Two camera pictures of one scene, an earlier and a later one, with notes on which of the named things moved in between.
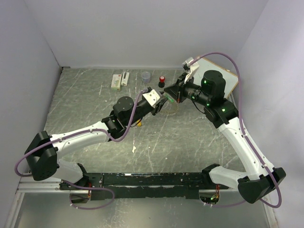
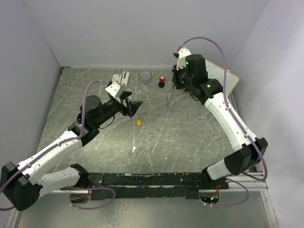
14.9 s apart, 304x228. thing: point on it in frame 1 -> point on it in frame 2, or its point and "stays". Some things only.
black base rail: [145, 185] stays
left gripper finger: [158, 107] -> [125, 95]
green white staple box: [116, 83] stays
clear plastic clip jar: [146, 76] stays
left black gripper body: [143, 109] -> [110, 108]
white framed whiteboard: [231, 79] stays
